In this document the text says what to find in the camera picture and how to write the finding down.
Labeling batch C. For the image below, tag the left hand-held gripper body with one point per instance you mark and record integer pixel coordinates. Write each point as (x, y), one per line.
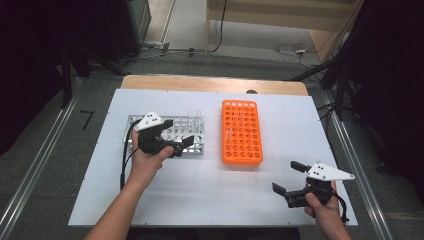
(150, 140)

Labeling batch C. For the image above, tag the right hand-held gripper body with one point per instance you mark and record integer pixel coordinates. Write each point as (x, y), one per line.
(320, 186)

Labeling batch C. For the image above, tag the clear tube rack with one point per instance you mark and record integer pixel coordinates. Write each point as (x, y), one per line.
(186, 130)

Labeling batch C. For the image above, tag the clear glass test tube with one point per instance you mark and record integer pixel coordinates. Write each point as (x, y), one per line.
(199, 113)
(229, 134)
(190, 114)

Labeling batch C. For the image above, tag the orange plastic test tube rack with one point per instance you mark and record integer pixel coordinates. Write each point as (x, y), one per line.
(241, 133)

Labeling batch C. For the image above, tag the person's left hand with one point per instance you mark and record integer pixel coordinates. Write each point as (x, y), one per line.
(145, 166)

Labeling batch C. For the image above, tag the person's right hand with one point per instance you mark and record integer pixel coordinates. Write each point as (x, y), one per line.
(325, 213)

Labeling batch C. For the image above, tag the white board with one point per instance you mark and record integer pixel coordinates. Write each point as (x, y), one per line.
(206, 193)

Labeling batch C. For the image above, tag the black metal stand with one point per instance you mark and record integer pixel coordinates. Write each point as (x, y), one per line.
(66, 76)
(340, 86)

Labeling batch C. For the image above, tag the dark cabinet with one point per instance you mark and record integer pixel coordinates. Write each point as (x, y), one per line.
(138, 20)

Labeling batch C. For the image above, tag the black curtain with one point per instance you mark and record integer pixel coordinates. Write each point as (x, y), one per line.
(30, 66)
(393, 83)

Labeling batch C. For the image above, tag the light wooden furniture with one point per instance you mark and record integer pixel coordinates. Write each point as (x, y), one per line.
(283, 15)

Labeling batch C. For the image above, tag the aluminium floor rail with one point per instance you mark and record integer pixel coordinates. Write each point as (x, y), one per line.
(36, 160)
(360, 173)

